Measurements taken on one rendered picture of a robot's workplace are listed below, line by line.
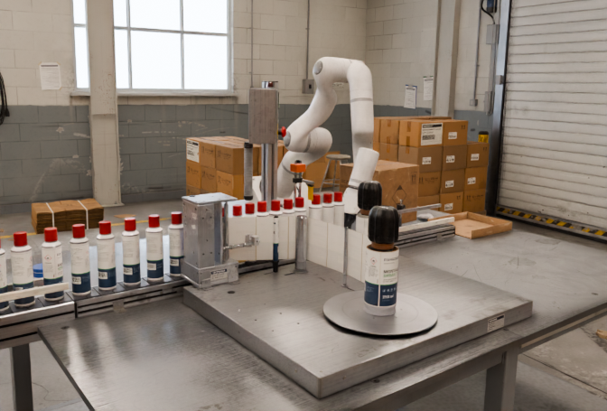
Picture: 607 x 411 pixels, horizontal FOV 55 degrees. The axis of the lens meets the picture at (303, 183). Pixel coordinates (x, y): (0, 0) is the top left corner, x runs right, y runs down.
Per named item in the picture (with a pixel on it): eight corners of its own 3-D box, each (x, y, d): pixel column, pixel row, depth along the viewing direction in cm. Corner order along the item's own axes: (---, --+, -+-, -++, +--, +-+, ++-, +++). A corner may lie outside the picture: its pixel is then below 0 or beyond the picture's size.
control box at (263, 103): (248, 144, 200) (248, 88, 197) (251, 139, 217) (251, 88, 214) (277, 144, 201) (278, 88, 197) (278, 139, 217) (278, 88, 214)
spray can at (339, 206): (337, 247, 222) (338, 193, 219) (327, 243, 226) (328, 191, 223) (346, 244, 226) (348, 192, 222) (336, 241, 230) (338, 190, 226)
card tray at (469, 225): (471, 238, 256) (472, 230, 255) (426, 227, 277) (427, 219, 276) (511, 229, 274) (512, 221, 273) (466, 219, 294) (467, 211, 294)
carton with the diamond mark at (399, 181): (376, 229, 261) (378, 170, 257) (338, 219, 279) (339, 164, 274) (416, 219, 281) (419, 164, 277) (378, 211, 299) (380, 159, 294)
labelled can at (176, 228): (173, 278, 183) (172, 215, 179) (166, 274, 187) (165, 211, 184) (189, 275, 186) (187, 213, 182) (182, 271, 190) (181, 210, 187)
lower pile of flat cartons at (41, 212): (35, 234, 562) (34, 212, 559) (31, 222, 609) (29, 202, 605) (105, 228, 594) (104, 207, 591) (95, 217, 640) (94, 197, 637)
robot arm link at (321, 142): (278, 156, 281) (295, 120, 265) (311, 157, 290) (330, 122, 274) (285, 174, 274) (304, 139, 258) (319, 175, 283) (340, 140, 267)
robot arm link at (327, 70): (316, 158, 271) (284, 157, 263) (307, 141, 278) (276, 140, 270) (359, 70, 240) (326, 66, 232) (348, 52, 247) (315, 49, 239)
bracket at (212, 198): (197, 205, 170) (197, 202, 170) (181, 199, 179) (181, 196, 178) (238, 200, 178) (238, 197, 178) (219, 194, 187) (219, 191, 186)
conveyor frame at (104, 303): (75, 319, 163) (74, 303, 162) (65, 306, 172) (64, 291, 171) (455, 236, 261) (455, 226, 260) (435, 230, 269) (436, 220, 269)
